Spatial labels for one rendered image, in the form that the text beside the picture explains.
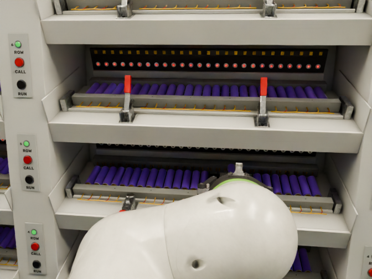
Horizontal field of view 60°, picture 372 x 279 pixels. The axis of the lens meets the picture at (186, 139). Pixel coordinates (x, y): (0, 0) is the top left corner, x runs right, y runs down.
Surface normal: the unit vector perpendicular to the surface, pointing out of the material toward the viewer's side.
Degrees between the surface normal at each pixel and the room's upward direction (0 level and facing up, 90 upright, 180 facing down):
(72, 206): 21
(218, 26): 111
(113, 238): 14
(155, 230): 38
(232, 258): 81
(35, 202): 90
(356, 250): 90
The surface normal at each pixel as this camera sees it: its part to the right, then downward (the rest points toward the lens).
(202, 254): -0.22, -0.10
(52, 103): 0.99, 0.04
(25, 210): -0.11, 0.19
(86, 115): -0.03, -0.85
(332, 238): -0.11, 0.53
